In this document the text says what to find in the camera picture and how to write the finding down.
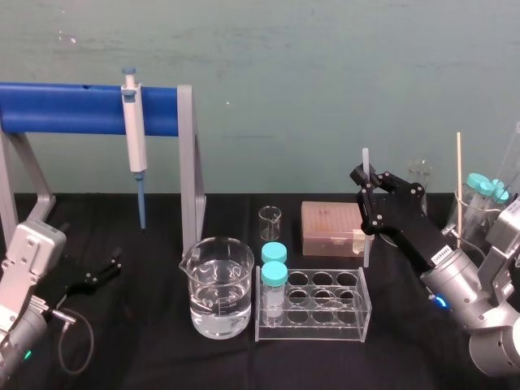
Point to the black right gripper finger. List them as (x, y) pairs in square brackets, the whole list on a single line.
[(367, 207), (400, 185)]

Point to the thin wooden stick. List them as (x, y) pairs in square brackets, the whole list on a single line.
[(459, 183)]

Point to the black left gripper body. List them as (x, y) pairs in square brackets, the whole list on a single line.
[(67, 294)]

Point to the small empty glass beaker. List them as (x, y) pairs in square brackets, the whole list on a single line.
[(270, 225)]

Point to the brown pipette tip box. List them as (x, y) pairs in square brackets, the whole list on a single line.
[(329, 227)]

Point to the tall clear glass cylinder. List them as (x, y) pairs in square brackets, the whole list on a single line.
[(510, 158)]

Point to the black table cloth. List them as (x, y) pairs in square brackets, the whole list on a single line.
[(162, 357)]

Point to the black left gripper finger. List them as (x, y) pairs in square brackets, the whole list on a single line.
[(101, 274)]

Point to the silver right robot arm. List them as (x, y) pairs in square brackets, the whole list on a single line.
[(475, 292)]

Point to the white stirring rod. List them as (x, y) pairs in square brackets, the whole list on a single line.
[(367, 158)]

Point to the large glass beaker with water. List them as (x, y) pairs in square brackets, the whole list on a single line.
[(219, 292)]

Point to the teal capped plastic tube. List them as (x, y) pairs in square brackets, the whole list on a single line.
[(500, 191), (479, 183)]

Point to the clear acrylic tube rack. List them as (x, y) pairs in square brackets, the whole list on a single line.
[(325, 331)]

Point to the clear glass flask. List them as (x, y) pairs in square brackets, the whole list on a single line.
[(420, 172)]

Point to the blue pipette stand grey legs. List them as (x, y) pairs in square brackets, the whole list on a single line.
[(81, 107)]

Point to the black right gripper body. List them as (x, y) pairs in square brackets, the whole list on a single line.
[(414, 231)]

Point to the glass beaker holding tubes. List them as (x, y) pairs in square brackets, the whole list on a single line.
[(473, 219)]

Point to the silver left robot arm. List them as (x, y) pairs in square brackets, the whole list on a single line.
[(24, 276)]

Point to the teal capped sample tube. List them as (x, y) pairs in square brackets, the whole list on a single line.
[(274, 252), (274, 276)]

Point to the white pipette blue tip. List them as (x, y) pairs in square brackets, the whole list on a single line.
[(136, 138)]

